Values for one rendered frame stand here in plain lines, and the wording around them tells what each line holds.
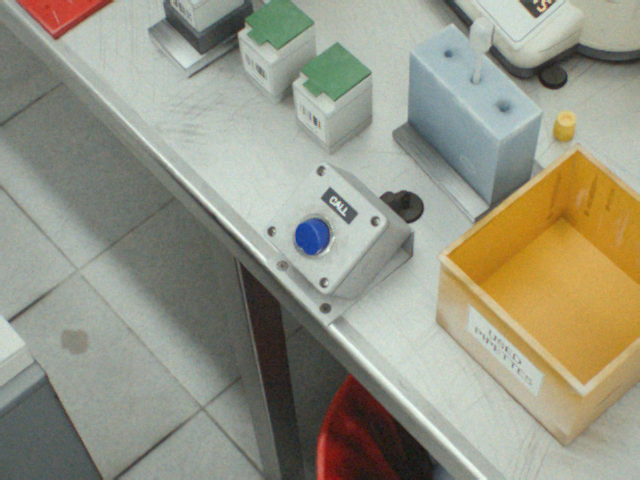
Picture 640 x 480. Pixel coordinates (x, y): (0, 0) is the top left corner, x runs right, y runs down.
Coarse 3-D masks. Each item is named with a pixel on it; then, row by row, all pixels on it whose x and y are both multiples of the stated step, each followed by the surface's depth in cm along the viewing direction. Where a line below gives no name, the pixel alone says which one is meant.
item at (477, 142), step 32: (448, 32) 96; (416, 64) 95; (448, 64) 94; (416, 96) 99; (448, 96) 94; (480, 96) 93; (512, 96) 93; (416, 128) 102; (448, 128) 97; (480, 128) 92; (512, 128) 91; (416, 160) 102; (448, 160) 100; (480, 160) 95; (512, 160) 95; (448, 192) 100; (480, 192) 99; (512, 192) 99
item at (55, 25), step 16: (16, 0) 111; (32, 0) 111; (48, 0) 111; (64, 0) 111; (80, 0) 111; (96, 0) 111; (112, 0) 111; (32, 16) 110; (48, 16) 111; (64, 16) 110; (80, 16) 110; (48, 32) 110; (64, 32) 110
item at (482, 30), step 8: (472, 24) 88; (480, 24) 88; (488, 24) 88; (472, 32) 88; (480, 32) 88; (488, 32) 88; (472, 40) 89; (480, 40) 88; (488, 40) 89; (472, 48) 90; (480, 48) 89; (488, 48) 90
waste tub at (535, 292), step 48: (576, 144) 90; (528, 192) 89; (576, 192) 94; (624, 192) 89; (480, 240) 89; (528, 240) 97; (576, 240) 97; (624, 240) 93; (480, 288) 85; (528, 288) 95; (576, 288) 95; (624, 288) 95; (480, 336) 90; (528, 336) 84; (576, 336) 93; (624, 336) 93; (528, 384) 88; (576, 384) 82; (624, 384) 89; (576, 432) 89
